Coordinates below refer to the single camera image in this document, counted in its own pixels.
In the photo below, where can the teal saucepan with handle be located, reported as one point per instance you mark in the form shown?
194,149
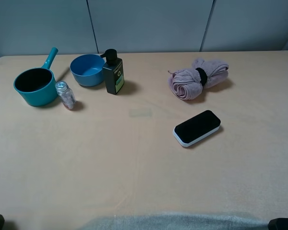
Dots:
37,85

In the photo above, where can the clear candy bottle silver cap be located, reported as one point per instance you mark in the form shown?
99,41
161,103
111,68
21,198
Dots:
66,94

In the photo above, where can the rolled pink towel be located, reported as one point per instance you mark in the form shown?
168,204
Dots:
185,83

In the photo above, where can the black and white eraser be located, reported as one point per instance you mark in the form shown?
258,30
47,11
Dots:
196,128

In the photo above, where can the blue plastic bowl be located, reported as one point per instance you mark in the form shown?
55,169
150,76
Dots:
87,70

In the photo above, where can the dark green pump bottle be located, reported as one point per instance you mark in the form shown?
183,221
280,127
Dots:
113,71

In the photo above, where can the black object bottom right corner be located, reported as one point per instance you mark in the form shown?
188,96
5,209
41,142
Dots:
278,224

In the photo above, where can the black hair tie band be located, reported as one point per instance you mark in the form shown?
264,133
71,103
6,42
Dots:
203,76

